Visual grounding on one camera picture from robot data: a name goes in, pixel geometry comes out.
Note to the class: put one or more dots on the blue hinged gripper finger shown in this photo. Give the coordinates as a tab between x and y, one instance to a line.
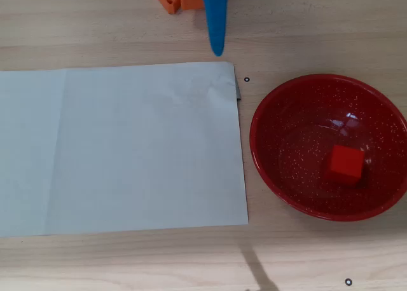
217	21

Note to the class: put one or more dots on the red cube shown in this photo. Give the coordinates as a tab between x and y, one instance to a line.
346	164

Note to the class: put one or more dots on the red speckled bowl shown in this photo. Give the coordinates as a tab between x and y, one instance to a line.
299	129

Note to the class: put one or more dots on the white paper sheet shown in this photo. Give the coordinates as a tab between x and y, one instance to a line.
111	151

